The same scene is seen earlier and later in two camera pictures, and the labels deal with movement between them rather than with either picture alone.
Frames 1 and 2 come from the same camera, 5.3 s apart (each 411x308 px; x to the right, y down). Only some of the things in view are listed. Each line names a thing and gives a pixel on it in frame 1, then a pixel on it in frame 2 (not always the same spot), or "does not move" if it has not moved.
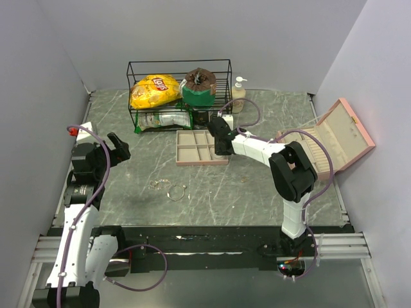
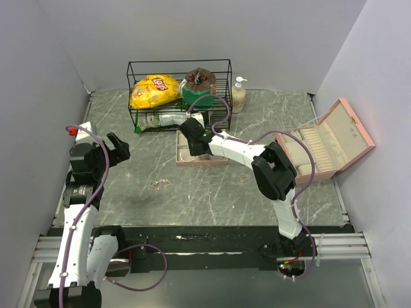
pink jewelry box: (345, 138) does not move
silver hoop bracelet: (176, 192) → (180, 154)
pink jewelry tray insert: (196, 147) does not move
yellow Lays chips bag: (153, 90) does not move
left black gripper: (121, 153) does not move
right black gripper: (218, 151) → (193, 152)
